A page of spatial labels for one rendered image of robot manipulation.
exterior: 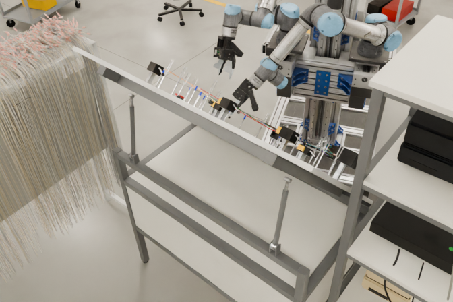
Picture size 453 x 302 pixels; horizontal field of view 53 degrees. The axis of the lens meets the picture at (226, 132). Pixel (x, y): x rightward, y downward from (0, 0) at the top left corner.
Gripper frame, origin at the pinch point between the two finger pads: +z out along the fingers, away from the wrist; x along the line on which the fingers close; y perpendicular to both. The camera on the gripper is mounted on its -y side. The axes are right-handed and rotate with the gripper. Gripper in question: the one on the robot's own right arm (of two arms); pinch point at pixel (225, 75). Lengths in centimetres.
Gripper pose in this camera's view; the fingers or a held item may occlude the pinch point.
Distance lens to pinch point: 238.2
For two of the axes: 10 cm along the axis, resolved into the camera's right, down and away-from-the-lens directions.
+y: -7.6, 0.9, -6.5
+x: 6.4, 3.3, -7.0
